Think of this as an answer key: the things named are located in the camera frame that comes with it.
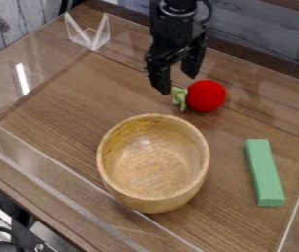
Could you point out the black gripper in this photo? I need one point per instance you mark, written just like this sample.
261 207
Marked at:
178 42

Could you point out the wooden bowl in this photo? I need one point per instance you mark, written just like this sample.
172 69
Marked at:
152 160

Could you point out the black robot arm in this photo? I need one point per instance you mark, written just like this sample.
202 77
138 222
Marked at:
205 9

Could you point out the green rectangular block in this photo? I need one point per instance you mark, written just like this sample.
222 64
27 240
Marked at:
267 185

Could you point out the clear acrylic corner bracket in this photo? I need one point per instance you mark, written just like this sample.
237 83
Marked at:
90 38

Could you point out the red felt fruit green leaves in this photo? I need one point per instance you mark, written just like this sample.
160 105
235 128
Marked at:
203 96

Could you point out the black camera mount with cable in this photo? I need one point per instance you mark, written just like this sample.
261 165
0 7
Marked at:
17 239

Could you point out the clear acrylic tray walls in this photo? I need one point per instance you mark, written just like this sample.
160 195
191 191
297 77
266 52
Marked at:
63 96

